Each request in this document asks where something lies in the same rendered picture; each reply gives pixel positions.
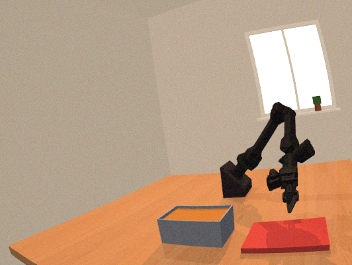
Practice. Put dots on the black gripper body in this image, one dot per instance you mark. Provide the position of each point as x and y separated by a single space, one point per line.
289 171

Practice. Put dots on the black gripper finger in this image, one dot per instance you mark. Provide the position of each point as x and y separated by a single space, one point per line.
290 187
292 204

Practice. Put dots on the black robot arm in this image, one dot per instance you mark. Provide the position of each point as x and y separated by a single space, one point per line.
294 152

